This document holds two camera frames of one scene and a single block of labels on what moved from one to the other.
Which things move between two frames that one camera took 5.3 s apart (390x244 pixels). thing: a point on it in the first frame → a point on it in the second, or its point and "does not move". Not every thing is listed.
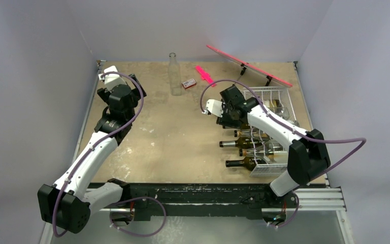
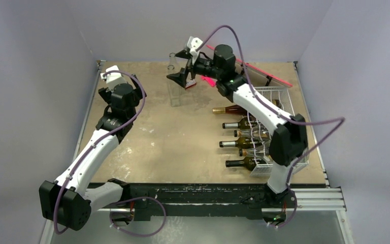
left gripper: (136, 94) does not move
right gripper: (224, 119) → (188, 69)
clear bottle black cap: (253, 133) does not move
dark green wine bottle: (249, 162) does not move
